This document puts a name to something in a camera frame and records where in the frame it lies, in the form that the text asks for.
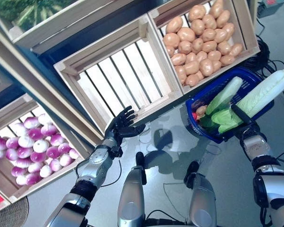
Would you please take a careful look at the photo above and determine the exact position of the silver robot leg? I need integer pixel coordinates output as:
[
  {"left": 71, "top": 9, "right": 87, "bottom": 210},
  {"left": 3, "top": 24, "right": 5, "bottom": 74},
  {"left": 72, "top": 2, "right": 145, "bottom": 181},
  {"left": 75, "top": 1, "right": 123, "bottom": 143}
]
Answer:
[
  {"left": 117, "top": 165, "right": 146, "bottom": 227},
  {"left": 188, "top": 172, "right": 217, "bottom": 227}
]

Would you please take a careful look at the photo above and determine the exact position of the dark robot waist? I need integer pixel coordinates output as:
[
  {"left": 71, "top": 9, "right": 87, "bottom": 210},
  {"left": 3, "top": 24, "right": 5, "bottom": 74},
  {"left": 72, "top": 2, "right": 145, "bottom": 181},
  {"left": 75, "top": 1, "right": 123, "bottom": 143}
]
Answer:
[{"left": 144, "top": 210, "right": 190, "bottom": 227}]

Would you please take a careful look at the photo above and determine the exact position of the black robot foot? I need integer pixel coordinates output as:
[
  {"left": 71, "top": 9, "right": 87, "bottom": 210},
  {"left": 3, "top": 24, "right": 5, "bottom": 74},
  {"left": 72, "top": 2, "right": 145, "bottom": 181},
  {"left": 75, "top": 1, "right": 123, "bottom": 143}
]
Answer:
[
  {"left": 183, "top": 160, "right": 201, "bottom": 189},
  {"left": 135, "top": 152, "right": 147, "bottom": 185}
]

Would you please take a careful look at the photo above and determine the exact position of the silver right robot leg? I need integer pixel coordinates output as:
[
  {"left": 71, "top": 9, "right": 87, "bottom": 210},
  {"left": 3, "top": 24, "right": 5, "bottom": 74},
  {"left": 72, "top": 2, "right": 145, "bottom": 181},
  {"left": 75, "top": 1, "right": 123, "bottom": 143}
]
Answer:
[{"left": 188, "top": 172, "right": 217, "bottom": 227}]

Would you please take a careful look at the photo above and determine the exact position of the wooden display shelf frame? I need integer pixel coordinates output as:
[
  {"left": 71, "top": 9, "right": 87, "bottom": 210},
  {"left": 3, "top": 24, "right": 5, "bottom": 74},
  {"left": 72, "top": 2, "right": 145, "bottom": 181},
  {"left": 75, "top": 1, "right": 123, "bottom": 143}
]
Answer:
[{"left": 0, "top": 0, "right": 261, "bottom": 152}]

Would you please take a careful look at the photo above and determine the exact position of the coiled black cable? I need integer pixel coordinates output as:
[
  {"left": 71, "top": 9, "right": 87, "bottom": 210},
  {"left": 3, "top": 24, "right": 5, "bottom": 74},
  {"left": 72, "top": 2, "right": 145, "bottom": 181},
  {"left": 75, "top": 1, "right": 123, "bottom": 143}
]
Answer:
[{"left": 247, "top": 35, "right": 273, "bottom": 73}]

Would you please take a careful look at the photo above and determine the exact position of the green striped pumpkin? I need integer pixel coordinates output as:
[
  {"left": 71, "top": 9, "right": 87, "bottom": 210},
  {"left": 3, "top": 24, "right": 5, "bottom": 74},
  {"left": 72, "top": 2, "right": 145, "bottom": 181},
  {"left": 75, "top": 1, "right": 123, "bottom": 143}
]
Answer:
[{"left": 11, "top": 0, "right": 71, "bottom": 27}]

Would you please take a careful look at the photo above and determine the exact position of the black right robot foot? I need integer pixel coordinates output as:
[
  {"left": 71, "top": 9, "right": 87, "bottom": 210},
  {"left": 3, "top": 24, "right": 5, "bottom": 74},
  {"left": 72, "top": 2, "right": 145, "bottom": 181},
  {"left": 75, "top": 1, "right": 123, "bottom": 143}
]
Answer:
[{"left": 183, "top": 160, "right": 201, "bottom": 189}]

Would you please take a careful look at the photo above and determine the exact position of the grey power strip red switch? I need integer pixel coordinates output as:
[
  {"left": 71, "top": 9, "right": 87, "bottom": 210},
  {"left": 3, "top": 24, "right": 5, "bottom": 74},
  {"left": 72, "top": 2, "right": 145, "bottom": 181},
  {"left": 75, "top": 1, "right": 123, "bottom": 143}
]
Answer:
[{"left": 257, "top": 0, "right": 284, "bottom": 17}]

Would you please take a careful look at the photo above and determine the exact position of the blue plastic shopping basket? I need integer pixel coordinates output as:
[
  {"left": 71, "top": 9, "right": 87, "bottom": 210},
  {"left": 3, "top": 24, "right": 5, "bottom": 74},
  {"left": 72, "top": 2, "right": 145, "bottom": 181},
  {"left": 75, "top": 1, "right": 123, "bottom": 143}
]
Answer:
[{"left": 185, "top": 67, "right": 275, "bottom": 144}]

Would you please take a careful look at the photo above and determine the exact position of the woven wicker basket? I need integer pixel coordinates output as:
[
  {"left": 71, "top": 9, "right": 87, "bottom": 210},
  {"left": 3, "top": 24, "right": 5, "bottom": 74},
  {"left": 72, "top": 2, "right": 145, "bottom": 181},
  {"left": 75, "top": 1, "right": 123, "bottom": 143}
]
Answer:
[{"left": 0, "top": 196, "right": 29, "bottom": 227}]

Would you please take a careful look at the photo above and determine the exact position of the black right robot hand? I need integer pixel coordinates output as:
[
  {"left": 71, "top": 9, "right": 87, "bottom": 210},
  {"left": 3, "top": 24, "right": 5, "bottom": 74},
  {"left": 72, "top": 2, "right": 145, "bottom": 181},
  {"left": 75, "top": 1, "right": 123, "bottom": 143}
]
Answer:
[{"left": 231, "top": 104, "right": 267, "bottom": 143}]

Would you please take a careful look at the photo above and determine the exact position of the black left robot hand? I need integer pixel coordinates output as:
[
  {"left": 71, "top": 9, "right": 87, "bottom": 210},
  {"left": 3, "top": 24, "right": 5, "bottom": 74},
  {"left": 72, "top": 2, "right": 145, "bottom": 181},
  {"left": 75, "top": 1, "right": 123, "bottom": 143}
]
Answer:
[{"left": 104, "top": 105, "right": 147, "bottom": 145}]

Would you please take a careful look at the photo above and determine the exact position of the black left robot foot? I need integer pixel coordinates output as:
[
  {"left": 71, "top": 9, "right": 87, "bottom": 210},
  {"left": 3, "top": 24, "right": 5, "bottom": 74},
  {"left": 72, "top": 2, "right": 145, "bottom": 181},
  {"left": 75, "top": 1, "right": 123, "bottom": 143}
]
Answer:
[{"left": 135, "top": 152, "right": 147, "bottom": 185}]

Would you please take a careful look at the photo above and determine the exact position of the wooden slat crate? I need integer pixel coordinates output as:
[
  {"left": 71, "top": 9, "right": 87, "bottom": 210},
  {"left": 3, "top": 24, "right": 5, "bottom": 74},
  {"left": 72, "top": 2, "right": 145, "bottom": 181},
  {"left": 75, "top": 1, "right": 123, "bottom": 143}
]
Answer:
[
  {"left": 146, "top": 0, "right": 261, "bottom": 95},
  {"left": 0, "top": 0, "right": 138, "bottom": 55},
  {"left": 53, "top": 14, "right": 183, "bottom": 135},
  {"left": 0, "top": 93, "right": 104, "bottom": 204}
]

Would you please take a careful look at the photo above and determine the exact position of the silver left robot leg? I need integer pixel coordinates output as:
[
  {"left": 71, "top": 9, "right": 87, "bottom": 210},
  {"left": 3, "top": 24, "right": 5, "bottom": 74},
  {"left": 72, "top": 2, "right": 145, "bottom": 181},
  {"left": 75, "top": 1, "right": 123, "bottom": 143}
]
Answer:
[{"left": 117, "top": 165, "right": 146, "bottom": 227}]

